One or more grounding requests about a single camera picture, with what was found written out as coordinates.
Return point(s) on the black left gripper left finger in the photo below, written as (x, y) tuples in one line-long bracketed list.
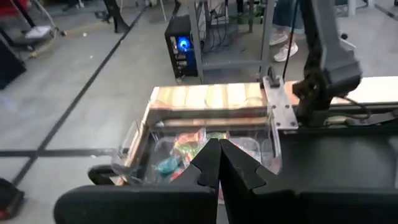
[(206, 171)]

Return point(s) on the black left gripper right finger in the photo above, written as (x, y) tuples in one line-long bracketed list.
[(245, 193)]

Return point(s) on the green gummy candy packet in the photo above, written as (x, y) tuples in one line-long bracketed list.
[(192, 154), (216, 136)]

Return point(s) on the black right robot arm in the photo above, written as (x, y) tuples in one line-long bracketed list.
[(329, 62)]

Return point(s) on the blue gummy candy packet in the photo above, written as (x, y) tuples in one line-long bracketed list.
[(168, 165)]

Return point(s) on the clear plastic bin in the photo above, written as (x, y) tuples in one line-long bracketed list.
[(275, 140)]

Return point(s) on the person's white shoe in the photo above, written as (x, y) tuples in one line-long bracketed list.
[(278, 38), (284, 53)]

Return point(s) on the black computer tower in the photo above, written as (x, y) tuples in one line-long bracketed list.
[(178, 28)]

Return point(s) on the person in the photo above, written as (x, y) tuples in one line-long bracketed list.
[(286, 15)]

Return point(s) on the black stand leg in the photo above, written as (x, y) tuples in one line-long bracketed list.
[(115, 18)]

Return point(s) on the white flat object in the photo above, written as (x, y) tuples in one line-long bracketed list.
[(38, 32)]

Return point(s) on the black floor box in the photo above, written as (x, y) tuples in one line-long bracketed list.
[(11, 65)]

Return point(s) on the black wheeled stand base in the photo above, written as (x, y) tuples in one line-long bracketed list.
[(18, 12)]

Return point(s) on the silver mounting bracket plate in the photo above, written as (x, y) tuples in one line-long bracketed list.
[(280, 105)]

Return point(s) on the grey metal table frame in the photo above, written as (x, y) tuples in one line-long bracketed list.
[(233, 64)]

